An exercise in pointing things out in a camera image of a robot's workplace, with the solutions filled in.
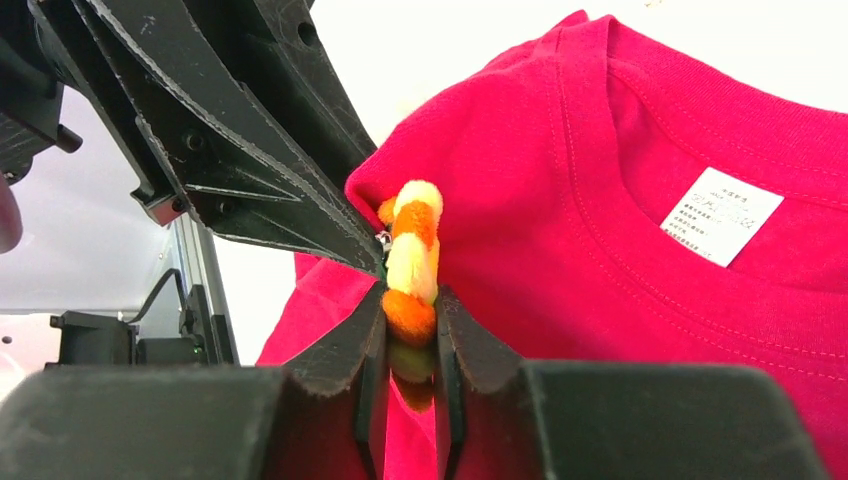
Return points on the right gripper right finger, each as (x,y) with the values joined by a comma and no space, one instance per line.
(503,416)

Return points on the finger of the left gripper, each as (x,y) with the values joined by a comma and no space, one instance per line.
(272,46)

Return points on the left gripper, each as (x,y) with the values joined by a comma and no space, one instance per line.
(193,132)

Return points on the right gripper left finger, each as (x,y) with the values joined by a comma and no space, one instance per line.
(321,415)

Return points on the orange yellow pompom brooch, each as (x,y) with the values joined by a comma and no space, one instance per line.
(412,254)

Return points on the red t-shirt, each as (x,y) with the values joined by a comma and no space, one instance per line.
(559,161)

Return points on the white collar label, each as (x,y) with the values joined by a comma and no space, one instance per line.
(719,215)

